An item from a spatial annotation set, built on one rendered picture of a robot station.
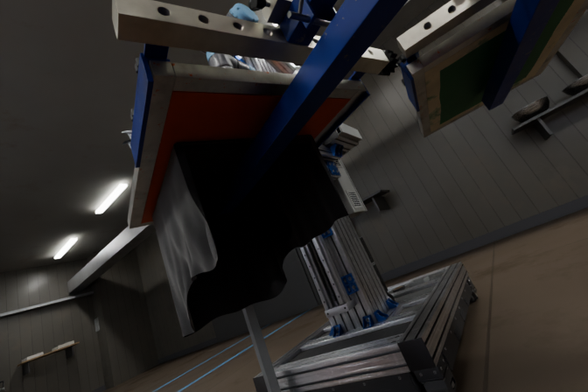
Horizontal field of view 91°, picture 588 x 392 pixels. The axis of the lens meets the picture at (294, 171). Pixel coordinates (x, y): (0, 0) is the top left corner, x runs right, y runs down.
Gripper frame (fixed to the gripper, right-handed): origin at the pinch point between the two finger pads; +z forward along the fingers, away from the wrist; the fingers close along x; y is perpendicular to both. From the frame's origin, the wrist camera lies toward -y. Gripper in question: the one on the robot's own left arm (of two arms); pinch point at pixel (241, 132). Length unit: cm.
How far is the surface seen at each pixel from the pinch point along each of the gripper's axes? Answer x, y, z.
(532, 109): 8, 375, -25
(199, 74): -26.2, -20.1, 4.5
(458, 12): -52, 44, 0
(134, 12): -34.3, -31.4, 1.0
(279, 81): -26.2, -1.4, 4.4
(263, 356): 68, 13, 68
